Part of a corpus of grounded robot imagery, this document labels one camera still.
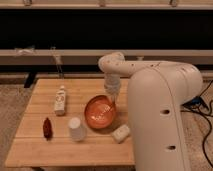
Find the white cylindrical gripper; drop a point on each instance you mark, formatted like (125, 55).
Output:
(112, 86)

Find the orange ceramic bowl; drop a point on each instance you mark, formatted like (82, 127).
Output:
(100, 112)

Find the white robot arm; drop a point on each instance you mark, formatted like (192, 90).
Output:
(156, 90)

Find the white soap bar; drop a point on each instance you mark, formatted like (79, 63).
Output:
(121, 133)

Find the white paper cup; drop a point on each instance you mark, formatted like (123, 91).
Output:
(76, 129)

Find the white lotion bottle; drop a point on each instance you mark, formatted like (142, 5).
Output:
(60, 100)

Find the wooden table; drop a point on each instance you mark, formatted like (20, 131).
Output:
(31, 149)

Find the dark red small bottle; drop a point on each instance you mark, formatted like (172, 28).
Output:
(47, 129)

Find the blue power adapter box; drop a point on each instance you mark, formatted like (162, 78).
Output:
(196, 101)

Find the grey horizontal rail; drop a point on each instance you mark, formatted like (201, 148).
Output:
(86, 57)

